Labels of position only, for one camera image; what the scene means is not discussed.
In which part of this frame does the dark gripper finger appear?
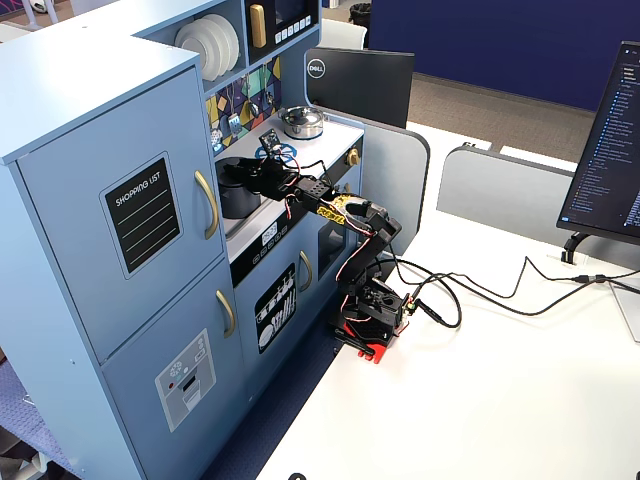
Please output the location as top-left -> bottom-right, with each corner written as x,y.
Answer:
219,156 -> 269,175
227,172 -> 266,197

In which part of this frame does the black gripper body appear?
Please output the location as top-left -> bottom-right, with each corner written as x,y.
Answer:
252,159 -> 302,202

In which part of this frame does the gray pot lid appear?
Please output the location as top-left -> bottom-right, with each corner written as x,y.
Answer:
216,157 -> 261,189

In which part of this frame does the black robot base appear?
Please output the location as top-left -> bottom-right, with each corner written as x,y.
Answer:
329,277 -> 417,351

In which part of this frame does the steel pot with lid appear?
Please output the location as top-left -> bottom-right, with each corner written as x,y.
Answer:
277,104 -> 326,142

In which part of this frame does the gray pot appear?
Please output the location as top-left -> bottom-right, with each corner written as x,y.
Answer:
218,172 -> 263,220

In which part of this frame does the blue burner sticker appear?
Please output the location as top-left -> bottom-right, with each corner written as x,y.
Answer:
253,141 -> 298,165

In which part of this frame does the metal skimmer spoon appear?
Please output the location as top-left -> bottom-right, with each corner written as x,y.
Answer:
208,99 -> 224,152

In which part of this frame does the metal slotted spatula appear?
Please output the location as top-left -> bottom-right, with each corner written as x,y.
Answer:
225,84 -> 243,136

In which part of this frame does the metal ladle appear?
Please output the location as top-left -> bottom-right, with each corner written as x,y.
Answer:
247,74 -> 263,120

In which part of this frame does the black control panel strip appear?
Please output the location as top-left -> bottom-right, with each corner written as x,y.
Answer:
229,144 -> 365,289

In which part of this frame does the colourful tile backsplash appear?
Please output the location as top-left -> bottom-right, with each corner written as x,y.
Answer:
204,54 -> 284,151

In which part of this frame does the black shopping list board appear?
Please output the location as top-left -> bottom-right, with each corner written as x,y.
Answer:
98,151 -> 185,281

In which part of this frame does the blue dishwasher door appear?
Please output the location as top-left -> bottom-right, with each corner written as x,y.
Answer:
233,227 -> 322,401

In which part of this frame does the gray desk divider panel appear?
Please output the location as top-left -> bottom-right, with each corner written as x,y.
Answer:
436,144 -> 577,247
363,119 -> 432,257

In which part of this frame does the white toy plate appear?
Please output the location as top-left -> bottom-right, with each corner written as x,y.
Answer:
194,16 -> 233,76
202,13 -> 242,71
173,19 -> 218,81

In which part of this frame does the black Dell monitor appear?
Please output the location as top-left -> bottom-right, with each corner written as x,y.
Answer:
303,46 -> 416,131

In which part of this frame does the black dishes sticker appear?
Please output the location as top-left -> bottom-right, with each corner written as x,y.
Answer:
253,263 -> 299,355

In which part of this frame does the black toy microwave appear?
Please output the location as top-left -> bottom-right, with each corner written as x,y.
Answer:
244,0 -> 321,64

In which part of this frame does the blue toy kitchen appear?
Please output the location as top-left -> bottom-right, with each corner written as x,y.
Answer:
0,0 -> 367,480

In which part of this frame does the black trash bin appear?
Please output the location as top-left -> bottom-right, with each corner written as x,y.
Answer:
348,2 -> 373,29

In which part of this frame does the tall fridge door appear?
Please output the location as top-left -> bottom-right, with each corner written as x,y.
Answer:
14,67 -> 226,364

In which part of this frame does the red table clamp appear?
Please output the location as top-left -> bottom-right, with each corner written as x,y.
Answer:
332,319 -> 402,365

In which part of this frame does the fridge door with dispenser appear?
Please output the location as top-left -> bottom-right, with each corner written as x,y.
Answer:
99,259 -> 250,480

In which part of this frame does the gray ice dispenser sticker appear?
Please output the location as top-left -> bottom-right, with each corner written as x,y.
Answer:
154,328 -> 218,434

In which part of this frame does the monitor with lit screen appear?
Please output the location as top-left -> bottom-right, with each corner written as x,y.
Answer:
555,40 -> 640,247

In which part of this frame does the small gripper camera board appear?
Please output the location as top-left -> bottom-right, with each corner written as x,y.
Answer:
258,128 -> 283,154

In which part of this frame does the long gold fridge handle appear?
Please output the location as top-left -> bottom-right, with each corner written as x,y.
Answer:
193,169 -> 221,241

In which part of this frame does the gold dishwasher handle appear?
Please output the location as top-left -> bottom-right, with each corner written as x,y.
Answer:
298,249 -> 315,293

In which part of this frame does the red white servo cable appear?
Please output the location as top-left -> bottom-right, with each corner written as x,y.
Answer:
335,219 -> 381,321

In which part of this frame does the short gold fridge handle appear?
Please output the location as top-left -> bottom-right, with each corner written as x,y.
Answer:
215,289 -> 237,340

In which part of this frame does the black power cable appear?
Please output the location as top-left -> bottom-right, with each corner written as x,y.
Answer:
387,249 -> 464,331

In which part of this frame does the black USB cable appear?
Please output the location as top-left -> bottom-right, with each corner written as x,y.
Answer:
414,255 -> 640,317

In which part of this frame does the gray monitor base plate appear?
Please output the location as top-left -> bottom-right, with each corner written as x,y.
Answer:
606,278 -> 640,344

